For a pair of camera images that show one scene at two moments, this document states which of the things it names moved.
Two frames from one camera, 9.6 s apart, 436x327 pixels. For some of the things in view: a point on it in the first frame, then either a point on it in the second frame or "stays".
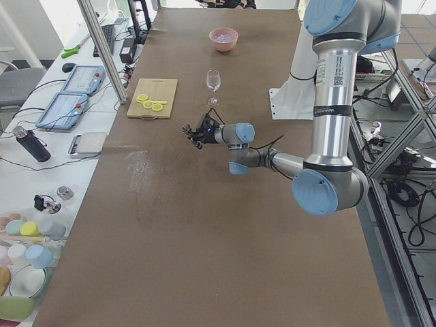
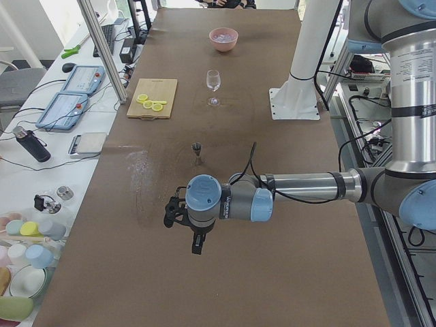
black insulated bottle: (29, 139) stays
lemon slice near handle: (157, 107) stays
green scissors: (71, 52) stays
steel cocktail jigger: (185, 128) -> (197, 148)
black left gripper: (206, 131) -> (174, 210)
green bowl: (16, 308) stays
